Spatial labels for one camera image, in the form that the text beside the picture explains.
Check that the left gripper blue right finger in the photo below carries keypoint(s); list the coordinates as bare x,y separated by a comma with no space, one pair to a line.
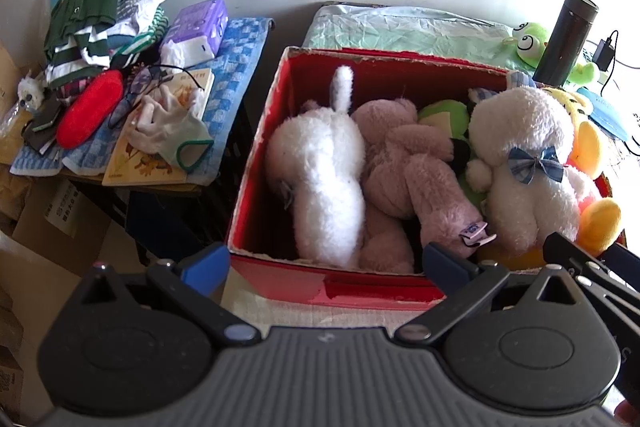
446,270

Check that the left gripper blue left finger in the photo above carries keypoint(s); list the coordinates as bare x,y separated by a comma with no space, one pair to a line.
207,271

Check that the yellow tiger plush red shirt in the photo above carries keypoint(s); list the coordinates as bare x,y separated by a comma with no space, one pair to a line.
600,220

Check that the mauve pink teddy plush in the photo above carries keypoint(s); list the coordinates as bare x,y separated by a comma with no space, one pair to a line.
408,174

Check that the white rabbit plush blue bow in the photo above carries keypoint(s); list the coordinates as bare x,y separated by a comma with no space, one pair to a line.
522,138

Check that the green brown round plush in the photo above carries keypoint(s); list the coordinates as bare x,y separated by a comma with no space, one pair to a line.
452,117

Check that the white fluffy plush dog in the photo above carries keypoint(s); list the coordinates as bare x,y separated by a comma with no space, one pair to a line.
316,160

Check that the red cardboard box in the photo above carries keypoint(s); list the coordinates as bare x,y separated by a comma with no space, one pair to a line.
363,159

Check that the yellow picture book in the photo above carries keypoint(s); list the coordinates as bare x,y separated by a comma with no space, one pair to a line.
130,167

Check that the brown cardboard box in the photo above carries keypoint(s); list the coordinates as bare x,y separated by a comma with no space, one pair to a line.
50,218

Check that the blue glasses case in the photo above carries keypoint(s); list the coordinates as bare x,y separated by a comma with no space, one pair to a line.
604,115

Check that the red plush item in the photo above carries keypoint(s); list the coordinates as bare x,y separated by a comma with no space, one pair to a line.
90,109

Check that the black charger plug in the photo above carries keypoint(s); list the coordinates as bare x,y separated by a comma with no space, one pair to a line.
603,56

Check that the blue checkered towel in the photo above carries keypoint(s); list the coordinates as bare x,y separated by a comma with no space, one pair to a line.
233,69

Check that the purple tissue pack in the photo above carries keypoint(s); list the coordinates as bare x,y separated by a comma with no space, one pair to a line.
195,36

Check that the small white plush toy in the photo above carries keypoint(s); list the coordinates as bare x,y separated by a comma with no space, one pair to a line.
31,92

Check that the green cartoon bed sheet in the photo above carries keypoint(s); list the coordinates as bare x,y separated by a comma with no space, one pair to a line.
422,54

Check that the black thermos bottle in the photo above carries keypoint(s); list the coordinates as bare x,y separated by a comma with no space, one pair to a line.
567,39

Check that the pile of folded clothes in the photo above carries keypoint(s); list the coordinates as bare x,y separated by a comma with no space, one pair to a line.
86,37

